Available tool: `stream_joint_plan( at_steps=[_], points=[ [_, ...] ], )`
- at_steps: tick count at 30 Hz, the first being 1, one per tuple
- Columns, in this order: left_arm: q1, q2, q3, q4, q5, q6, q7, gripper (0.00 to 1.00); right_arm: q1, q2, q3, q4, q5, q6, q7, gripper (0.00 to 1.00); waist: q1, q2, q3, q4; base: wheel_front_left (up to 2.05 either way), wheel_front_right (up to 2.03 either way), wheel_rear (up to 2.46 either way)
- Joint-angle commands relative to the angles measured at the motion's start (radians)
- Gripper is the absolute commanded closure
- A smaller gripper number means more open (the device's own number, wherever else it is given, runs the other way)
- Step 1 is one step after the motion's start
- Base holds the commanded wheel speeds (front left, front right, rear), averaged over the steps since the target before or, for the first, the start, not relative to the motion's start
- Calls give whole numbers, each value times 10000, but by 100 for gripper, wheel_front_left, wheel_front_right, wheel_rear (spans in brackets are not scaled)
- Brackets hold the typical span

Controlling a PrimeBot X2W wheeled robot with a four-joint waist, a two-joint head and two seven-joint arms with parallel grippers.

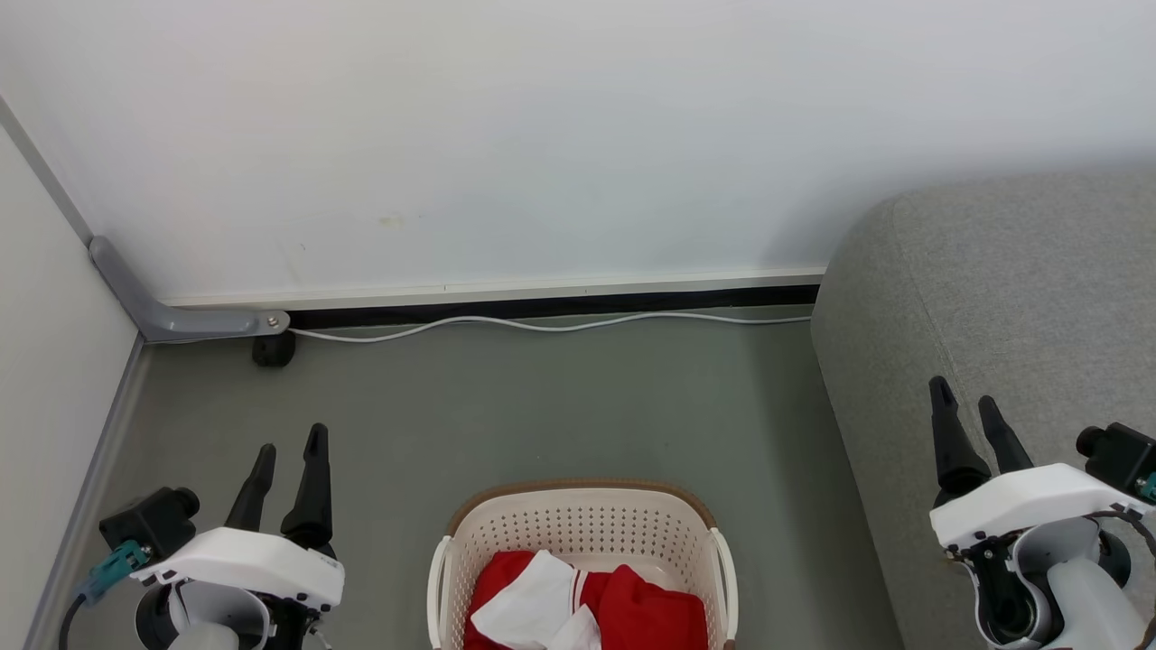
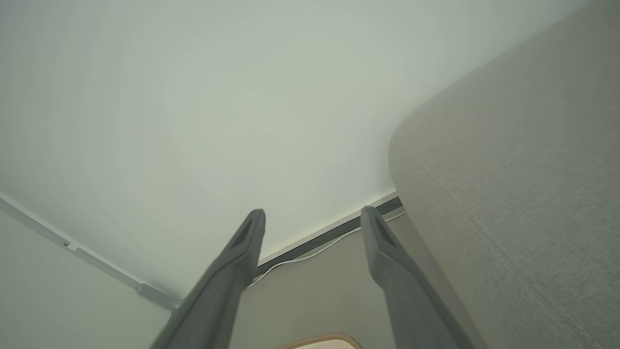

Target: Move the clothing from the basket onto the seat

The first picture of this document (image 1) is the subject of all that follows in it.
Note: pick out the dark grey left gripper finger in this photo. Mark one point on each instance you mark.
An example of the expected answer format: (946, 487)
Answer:
(251, 496)
(311, 496)

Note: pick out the black caster wheel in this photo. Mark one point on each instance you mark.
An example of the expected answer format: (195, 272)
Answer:
(273, 349)

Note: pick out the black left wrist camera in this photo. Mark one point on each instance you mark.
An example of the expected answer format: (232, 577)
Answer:
(149, 522)

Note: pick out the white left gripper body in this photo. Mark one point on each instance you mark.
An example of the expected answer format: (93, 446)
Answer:
(244, 560)

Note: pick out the white wall trim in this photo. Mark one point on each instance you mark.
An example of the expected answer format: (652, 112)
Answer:
(488, 290)

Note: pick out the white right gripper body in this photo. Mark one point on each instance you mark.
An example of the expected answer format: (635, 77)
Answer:
(1030, 501)

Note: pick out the cream perforated laundry basket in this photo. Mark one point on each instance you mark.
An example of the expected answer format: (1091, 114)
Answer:
(587, 524)

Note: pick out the black baseboard strip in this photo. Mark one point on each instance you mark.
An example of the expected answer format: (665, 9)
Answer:
(560, 305)

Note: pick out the grey fabric sofa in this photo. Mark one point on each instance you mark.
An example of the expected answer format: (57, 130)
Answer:
(1011, 289)

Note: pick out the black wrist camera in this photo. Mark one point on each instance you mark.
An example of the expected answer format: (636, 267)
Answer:
(149, 522)
(1120, 456)

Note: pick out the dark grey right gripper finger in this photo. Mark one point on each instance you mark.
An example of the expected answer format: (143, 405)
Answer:
(953, 451)
(1004, 442)

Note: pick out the red garment with white stripes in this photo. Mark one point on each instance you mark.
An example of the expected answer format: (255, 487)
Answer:
(528, 603)

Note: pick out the grey side wall skirting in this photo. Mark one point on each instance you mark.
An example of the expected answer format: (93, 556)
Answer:
(86, 487)

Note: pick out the red garment with white trim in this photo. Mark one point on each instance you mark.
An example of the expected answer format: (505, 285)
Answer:
(655, 618)

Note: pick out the grey metal foot bracket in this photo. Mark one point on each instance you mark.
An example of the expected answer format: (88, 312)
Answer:
(172, 319)

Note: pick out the grey wall corner profile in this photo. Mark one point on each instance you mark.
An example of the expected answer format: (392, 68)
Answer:
(45, 171)

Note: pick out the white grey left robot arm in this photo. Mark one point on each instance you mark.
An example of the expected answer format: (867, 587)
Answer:
(208, 618)

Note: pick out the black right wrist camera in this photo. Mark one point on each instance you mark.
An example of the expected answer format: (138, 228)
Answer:
(1120, 456)

